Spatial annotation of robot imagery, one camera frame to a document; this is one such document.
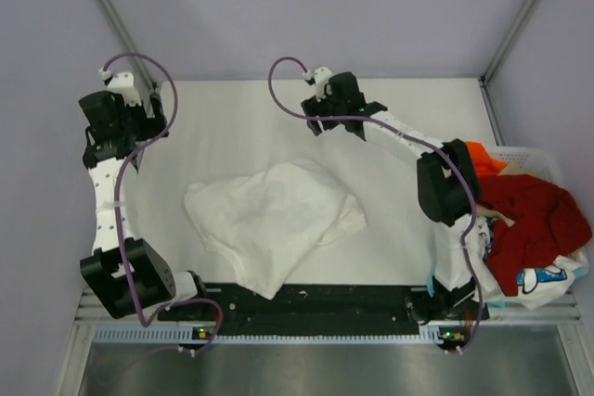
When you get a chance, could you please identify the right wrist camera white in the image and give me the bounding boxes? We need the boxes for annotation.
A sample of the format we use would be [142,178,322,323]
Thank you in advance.
[303,67,333,101]

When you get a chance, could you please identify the left aluminium frame post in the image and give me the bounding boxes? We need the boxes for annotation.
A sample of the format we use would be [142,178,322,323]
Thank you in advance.
[69,0,159,91]

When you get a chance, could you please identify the orange t shirt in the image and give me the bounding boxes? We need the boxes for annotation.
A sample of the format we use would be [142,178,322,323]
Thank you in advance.
[466,141,507,176]

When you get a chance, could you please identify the aluminium front rail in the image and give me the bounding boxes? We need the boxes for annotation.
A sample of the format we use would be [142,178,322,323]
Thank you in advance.
[74,287,138,324]

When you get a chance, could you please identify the red t shirt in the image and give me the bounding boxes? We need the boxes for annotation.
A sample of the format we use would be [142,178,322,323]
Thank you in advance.
[479,174,592,297]

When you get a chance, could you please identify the grey slotted cable duct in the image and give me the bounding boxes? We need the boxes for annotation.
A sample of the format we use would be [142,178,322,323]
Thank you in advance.
[93,324,453,345]

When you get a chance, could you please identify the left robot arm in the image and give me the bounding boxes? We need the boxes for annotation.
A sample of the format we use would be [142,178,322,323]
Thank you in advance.
[79,72,211,319]

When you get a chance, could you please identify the teal t shirt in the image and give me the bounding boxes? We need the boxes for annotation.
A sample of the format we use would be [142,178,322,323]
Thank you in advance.
[426,264,439,298]

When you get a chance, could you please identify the white laundry basket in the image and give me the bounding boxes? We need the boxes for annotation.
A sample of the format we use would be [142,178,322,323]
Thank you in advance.
[487,147,593,308]

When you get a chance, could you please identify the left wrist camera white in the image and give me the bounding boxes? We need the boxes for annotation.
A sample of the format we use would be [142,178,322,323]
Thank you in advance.
[98,69,142,107]

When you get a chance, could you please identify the right aluminium frame post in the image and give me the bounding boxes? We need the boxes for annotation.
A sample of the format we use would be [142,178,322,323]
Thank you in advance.
[480,0,542,89]

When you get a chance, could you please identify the aluminium frame post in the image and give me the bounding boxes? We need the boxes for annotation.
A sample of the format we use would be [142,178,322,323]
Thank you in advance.
[480,0,542,89]
[69,0,159,91]

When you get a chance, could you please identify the white printed t shirt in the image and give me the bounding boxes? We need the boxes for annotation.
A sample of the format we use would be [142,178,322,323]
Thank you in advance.
[469,216,590,310]

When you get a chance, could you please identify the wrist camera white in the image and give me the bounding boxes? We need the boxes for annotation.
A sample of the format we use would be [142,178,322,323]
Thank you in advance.
[303,67,333,101]
[98,69,142,107]

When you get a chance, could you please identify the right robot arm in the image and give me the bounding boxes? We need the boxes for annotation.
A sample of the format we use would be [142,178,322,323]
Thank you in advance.
[301,67,483,324]

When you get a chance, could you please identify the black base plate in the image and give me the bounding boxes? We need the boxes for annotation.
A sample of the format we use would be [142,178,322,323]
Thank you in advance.
[157,281,491,336]

